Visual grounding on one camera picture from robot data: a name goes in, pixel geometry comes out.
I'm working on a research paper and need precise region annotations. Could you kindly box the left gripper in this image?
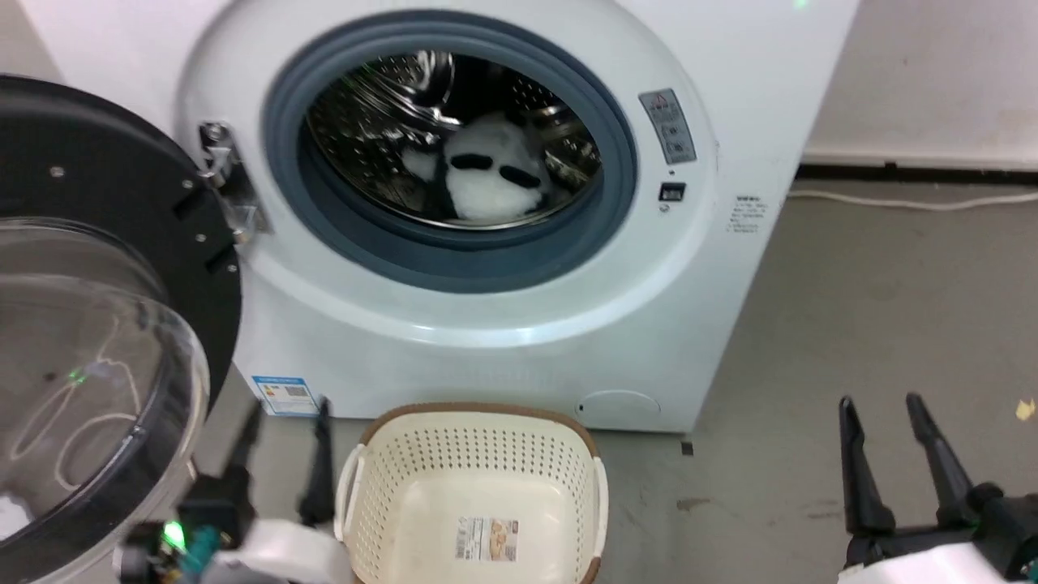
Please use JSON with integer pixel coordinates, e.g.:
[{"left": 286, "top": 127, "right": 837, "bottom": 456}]
[{"left": 118, "top": 396, "right": 354, "bottom": 584}]

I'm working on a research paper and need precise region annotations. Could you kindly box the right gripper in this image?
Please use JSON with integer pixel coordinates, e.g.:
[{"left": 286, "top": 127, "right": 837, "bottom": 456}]
[{"left": 838, "top": 392, "right": 1038, "bottom": 584}]

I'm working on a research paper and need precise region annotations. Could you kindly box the black and white panda plush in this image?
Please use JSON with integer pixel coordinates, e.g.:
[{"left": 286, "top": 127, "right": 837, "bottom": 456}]
[{"left": 403, "top": 112, "right": 554, "bottom": 223}]

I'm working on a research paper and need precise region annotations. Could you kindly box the cream perforated laundry basket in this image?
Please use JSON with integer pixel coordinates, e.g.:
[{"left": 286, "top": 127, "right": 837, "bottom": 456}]
[{"left": 335, "top": 402, "right": 609, "bottom": 584}]

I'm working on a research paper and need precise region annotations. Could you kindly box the printed basket label sticker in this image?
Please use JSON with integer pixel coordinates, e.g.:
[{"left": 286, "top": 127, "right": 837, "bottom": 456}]
[{"left": 454, "top": 517, "right": 520, "bottom": 563}]

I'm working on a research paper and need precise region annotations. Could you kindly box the white front-load washing machine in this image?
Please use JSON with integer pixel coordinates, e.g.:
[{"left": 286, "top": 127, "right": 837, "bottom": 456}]
[{"left": 18, "top": 0, "right": 860, "bottom": 435}]

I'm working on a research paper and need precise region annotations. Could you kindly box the blue energy label sticker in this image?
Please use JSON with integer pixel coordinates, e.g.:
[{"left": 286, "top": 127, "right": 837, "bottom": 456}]
[{"left": 251, "top": 375, "right": 319, "bottom": 417}]

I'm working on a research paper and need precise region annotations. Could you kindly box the chrome door hinge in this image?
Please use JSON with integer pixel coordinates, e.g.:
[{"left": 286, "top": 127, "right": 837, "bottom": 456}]
[{"left": 199, "top": 122, "right": 268, "bottom": 244}]

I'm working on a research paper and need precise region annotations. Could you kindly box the round drain filter cover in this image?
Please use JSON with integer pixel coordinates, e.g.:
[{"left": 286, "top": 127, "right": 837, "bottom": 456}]
[{"left": 577, "top": 390, "right": 663, "bottom": 429}]

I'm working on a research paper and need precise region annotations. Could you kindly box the black round glass washer door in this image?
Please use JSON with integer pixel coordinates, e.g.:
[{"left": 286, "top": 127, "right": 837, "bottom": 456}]
[{"left": 0, "top": 75, "right": 243, "bottom": 584}]

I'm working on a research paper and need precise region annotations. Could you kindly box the grey warning sticker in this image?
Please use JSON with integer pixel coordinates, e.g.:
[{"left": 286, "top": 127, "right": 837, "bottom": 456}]
[{"left": 638, "top": 88, "right": 697, "bottom": 165}]

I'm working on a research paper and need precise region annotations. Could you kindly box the white floor cable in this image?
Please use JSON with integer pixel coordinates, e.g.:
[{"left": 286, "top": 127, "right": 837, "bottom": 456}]
[{"left": 787, "top": 188, "right": 1038, "bottom": 213}]

